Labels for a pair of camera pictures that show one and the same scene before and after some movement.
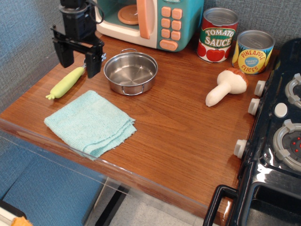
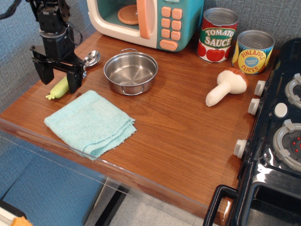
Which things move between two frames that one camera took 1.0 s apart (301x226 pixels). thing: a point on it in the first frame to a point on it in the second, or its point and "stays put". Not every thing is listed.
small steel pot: x=130 y=72 stays put
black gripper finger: x=65 y=49 to x=45 y=72
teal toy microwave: x=168 y=25 stays put
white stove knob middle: x=253 y=106 stays put
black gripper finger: x=92 y=49 to x=75 y=80
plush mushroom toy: x=230 y=80 stays put
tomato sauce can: x=218 y=30 stays put
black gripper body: x=78 y=32 to x=59 y=49
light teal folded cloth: x=85 y=120 stays put
